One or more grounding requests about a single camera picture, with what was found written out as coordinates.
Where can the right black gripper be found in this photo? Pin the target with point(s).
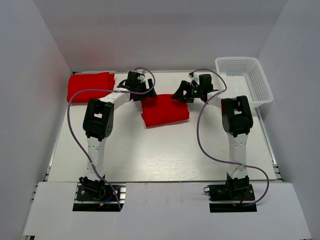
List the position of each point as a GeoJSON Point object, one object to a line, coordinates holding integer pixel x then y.
{"type": "Point", "coordinates": [186, 86]}

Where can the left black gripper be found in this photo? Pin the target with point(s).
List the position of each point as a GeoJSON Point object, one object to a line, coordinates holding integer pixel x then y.
{"type": "Point", "coordinates": [151, 94]}

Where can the red t shirt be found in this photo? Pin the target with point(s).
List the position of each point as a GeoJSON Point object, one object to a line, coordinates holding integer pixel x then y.
{"type": "Point", "coordinates": [79, 82]}
{"type": "Point", "coordinates": [163, 110]}

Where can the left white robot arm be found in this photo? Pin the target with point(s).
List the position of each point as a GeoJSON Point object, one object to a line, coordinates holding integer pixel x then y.
{"type": "Point", "coordinates": [99, 117]}

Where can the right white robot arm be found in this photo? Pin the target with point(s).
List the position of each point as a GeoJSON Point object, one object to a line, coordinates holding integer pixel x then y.
{"type": "Point", "coordinates": [237, 121]}

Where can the folded red t shirt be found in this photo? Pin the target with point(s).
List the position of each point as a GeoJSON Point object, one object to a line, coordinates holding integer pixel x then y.
{"type": "Point", "coordinates": [79, 82]}

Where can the white plastic basket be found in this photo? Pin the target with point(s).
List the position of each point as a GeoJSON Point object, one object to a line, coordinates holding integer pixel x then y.
{"type": "Point", "coordinates": [244, 76]}

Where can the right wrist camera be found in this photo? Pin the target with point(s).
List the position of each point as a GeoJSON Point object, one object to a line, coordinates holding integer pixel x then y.
{"type": "Point", "coordinates": [194, 79]}

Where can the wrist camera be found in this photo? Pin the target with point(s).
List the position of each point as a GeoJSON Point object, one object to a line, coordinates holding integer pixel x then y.
{"type": "Point", "coordinates": [141, 75]}
{"type": "Point", "coordinates": [194, 79]}

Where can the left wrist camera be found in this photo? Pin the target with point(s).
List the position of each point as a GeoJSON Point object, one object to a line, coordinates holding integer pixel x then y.
{"type": "Point", "coordinates": [141, 75]}

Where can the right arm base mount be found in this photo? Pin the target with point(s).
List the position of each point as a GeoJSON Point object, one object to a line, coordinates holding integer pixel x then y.
{"type": "Point", "coordinates": [221, 201]}

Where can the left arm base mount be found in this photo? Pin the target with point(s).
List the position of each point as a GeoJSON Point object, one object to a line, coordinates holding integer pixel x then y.
{"type": "Point", "coordinates": [86, 200]}

